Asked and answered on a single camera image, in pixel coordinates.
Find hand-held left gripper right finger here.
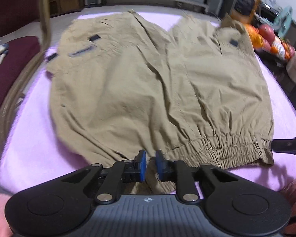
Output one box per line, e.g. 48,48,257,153
155,150,240,204

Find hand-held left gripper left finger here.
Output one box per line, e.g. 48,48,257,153
60,149,147,204

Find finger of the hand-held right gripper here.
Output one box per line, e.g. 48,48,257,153
271,133,296,158

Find khaki cargo pants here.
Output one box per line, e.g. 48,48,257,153
48,9,275,195

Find fruit in white foam net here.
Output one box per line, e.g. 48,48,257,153
271,38,286,55

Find large orange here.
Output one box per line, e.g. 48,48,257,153
245,25,265,50

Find red apple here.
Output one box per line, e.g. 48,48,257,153
259,25,276,44

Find pink towel mat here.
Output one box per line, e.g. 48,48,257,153
0,11,296,198

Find mint green chair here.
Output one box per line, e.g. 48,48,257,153
273,6,294,33

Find orange juice bottle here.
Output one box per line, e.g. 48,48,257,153
230,0,262,25

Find maroon chair with gold frame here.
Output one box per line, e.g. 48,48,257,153
0,0,51,153

